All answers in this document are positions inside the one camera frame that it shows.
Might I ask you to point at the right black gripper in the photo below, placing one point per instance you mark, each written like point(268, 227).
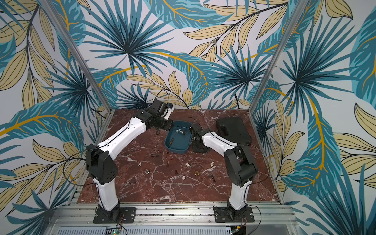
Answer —
point(193, 129)

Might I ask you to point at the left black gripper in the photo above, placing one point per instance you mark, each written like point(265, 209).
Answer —
point(169, 126)

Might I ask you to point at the teal plastic storage box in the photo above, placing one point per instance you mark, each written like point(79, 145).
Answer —
point(181, 143)

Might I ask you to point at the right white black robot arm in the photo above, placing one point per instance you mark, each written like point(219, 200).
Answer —
point(239, 160)

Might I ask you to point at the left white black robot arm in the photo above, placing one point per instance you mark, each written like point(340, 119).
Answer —
point(100, 158)

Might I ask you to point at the black plastic case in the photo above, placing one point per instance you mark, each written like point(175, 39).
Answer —
point(233, 130)

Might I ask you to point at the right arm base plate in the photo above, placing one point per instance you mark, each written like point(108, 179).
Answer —
point(230, 215)

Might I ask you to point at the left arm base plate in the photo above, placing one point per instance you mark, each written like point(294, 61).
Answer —
point(118, 215)

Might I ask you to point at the aluminium front rail frame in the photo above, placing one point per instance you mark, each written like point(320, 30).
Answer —
point(177, 219)

